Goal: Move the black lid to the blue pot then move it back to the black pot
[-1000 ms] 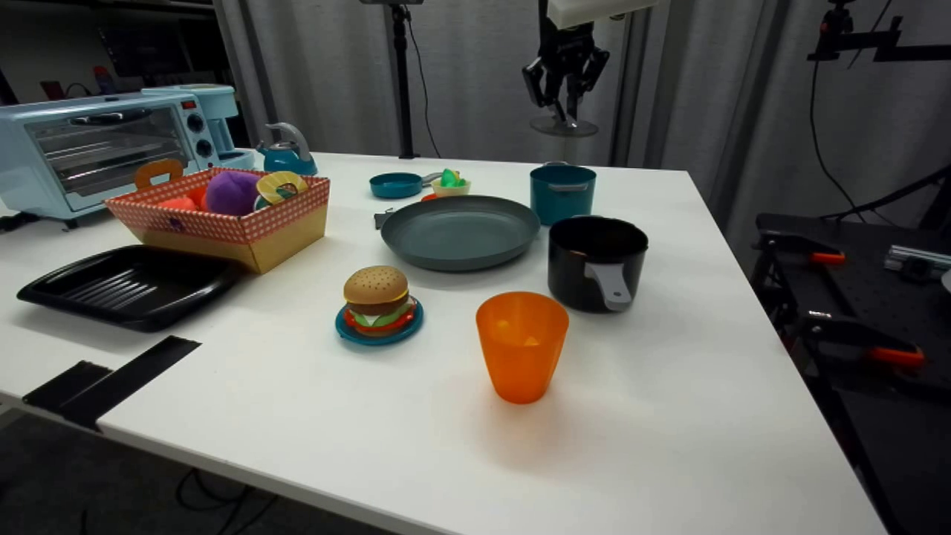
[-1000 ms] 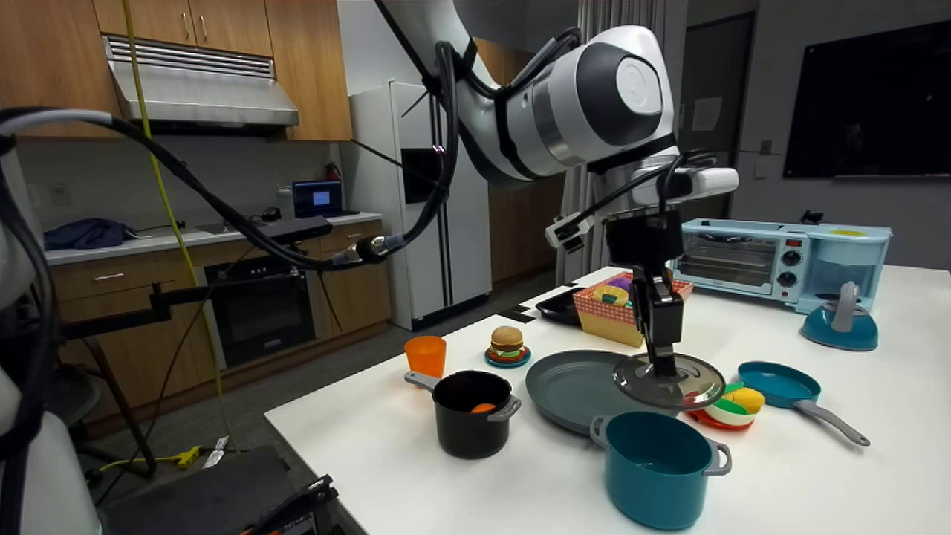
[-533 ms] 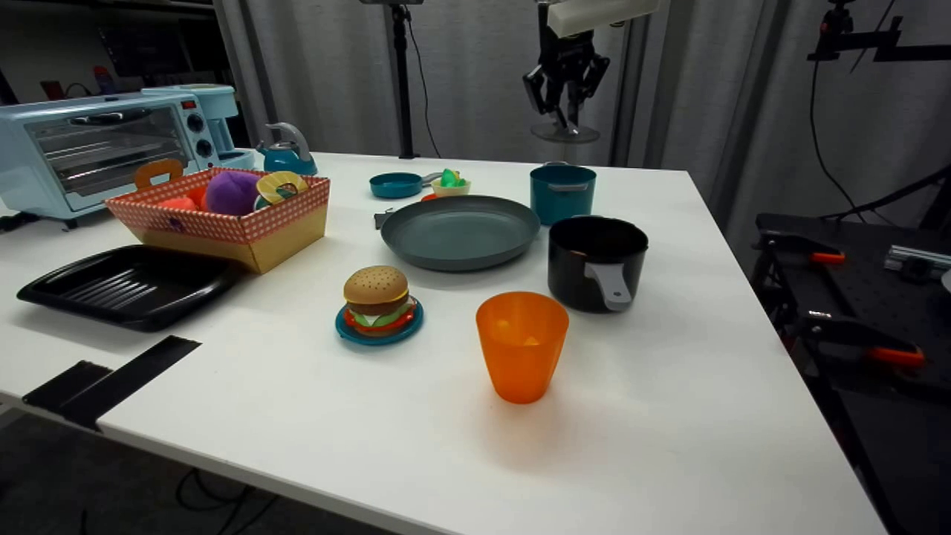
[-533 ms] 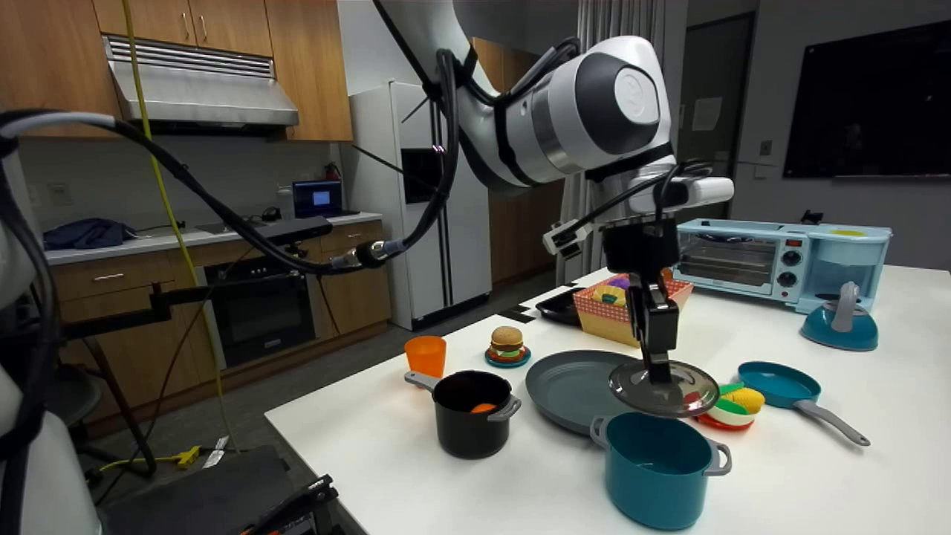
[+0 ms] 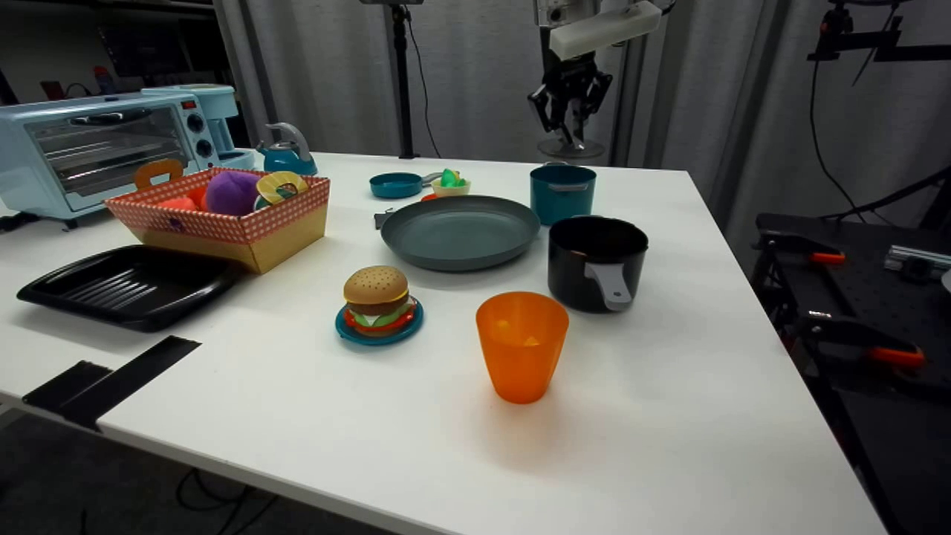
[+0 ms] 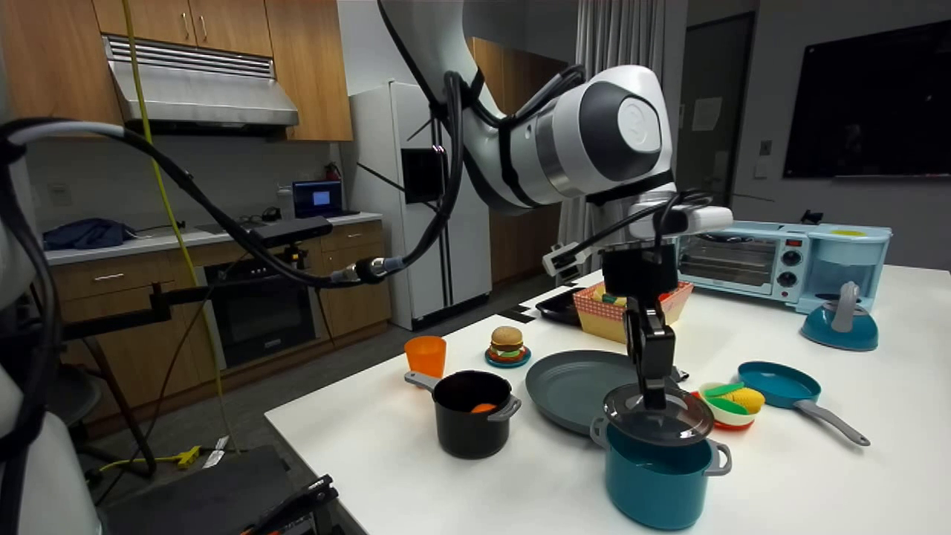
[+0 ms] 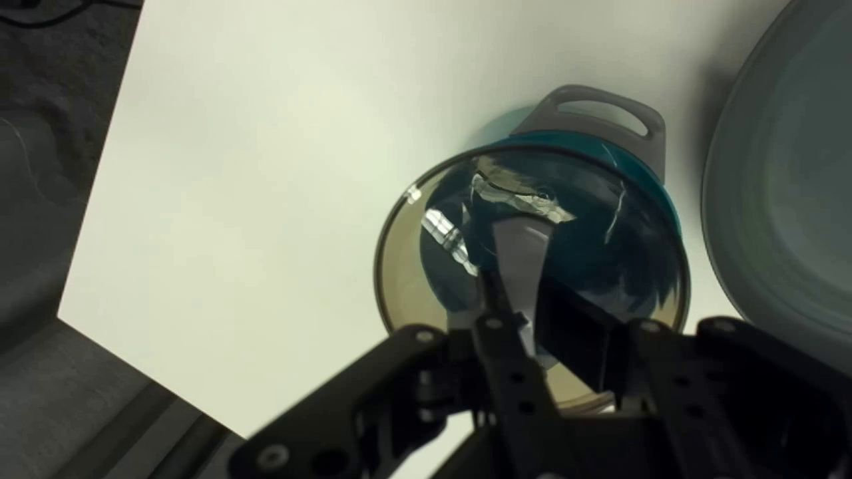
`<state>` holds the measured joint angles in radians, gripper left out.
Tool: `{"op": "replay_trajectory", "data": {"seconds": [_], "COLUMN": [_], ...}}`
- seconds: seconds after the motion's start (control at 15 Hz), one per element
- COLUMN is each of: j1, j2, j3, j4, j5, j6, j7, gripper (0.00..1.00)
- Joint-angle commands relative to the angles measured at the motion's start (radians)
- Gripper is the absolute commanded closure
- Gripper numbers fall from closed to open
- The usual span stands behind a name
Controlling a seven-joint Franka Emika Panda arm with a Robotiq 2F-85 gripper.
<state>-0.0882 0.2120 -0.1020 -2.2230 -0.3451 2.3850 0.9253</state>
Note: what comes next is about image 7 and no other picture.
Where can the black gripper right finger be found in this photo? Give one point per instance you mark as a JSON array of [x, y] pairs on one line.
[[708, 399]]

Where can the large grey frying pan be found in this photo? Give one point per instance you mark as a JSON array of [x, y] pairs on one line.
[[799, 175]]

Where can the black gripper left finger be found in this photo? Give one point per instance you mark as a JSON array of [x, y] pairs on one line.
[[374, 399]]

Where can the teal cup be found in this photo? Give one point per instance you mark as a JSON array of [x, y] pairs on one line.
[[654, 175]]

